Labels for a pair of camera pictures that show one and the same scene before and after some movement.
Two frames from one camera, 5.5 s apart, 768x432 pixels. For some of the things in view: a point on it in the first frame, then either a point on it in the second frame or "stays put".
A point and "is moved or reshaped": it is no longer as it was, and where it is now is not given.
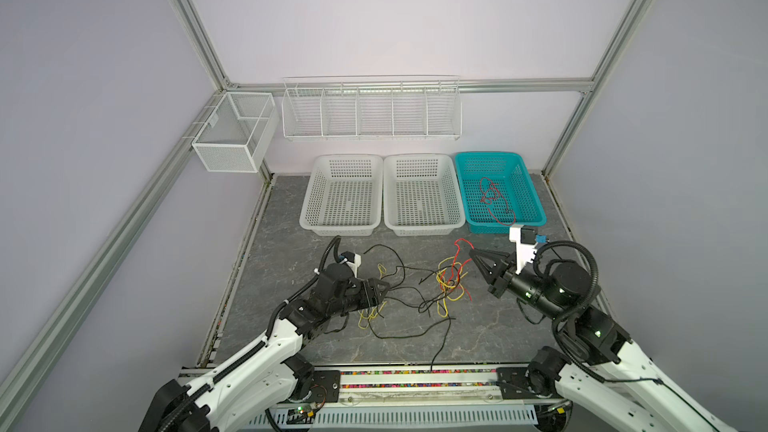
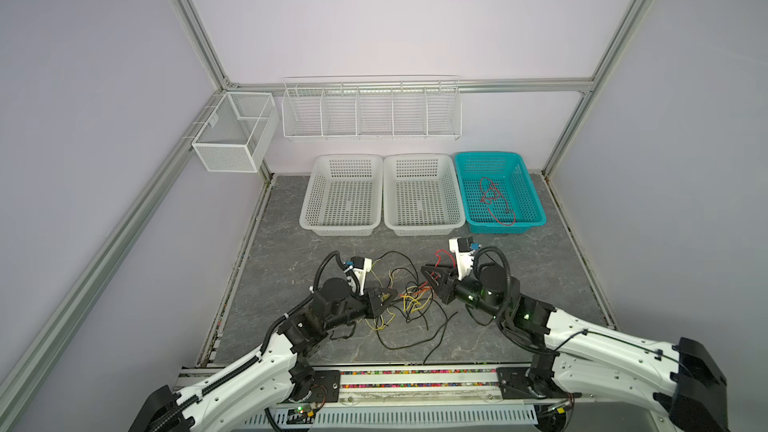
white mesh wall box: [236, 132] stays put
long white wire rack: [419, 107] stays put
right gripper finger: [489, 270] -> [433, 281]
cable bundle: [413, 292] is moved or reshaped
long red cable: [498, 204] stays put
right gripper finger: [494, 256] -> [444, 272]
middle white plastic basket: [421, 195] stays put
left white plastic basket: [344, 196] stays put
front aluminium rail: [269, 391] stays put
